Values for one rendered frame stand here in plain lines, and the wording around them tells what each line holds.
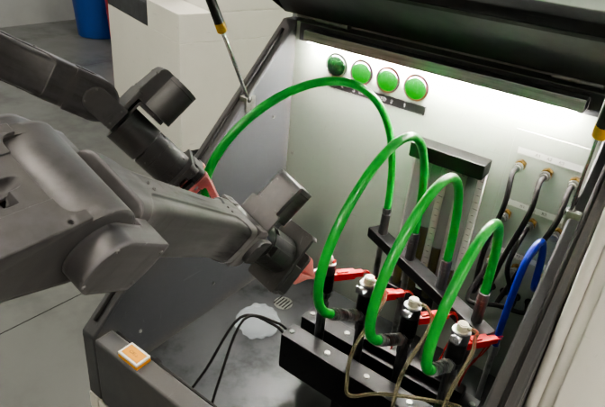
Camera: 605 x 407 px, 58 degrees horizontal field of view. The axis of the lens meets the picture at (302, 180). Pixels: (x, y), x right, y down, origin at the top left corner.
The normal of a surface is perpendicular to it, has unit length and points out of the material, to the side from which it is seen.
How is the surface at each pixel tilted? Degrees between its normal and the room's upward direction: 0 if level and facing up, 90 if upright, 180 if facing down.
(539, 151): 90
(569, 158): 90
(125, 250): 116
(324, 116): 90
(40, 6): 90
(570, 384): 76
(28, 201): 28
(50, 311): 0
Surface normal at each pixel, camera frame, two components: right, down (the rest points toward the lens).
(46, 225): 0.47, -0.67
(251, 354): 0.08, -0.88
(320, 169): -0.60, 0.33
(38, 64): 0.34, 0.17
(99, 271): 0.71, 0.67
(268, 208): -0.16, -0.13
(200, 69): 0.58, 0.42
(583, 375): -0.56, 0.11
